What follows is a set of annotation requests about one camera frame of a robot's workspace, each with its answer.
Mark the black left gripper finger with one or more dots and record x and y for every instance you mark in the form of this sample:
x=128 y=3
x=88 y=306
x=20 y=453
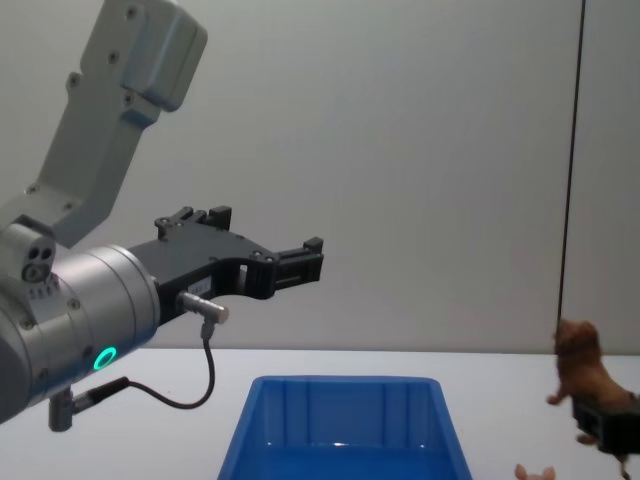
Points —
x=300 y=265
x=220 y=217

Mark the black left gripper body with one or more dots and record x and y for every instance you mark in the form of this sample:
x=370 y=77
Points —
x=220 y=260

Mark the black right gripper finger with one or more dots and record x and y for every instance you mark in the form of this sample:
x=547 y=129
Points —
x=590 y=420

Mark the brown toy animal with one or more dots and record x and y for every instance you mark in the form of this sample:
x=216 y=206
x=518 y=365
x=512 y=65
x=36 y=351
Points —
x=582 y=360

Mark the silver and grey left robot arm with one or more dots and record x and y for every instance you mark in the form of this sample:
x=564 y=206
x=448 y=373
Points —
x=100 y=295

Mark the small pink toy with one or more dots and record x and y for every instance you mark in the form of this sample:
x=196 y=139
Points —
x=535 y=472

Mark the blue plastic bin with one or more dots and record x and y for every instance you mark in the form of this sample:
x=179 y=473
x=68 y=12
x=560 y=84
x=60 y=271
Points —
x=345 y=450

